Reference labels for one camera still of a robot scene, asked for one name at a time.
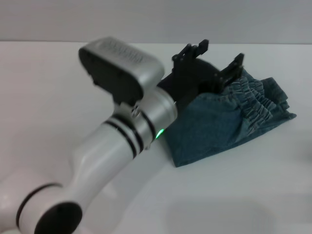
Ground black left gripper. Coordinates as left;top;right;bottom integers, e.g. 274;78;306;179
158;39;245;108

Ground blue denim jeans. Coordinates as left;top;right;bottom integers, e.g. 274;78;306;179
165;68;297;168

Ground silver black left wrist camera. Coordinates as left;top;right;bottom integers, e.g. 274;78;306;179
78;36;164;105

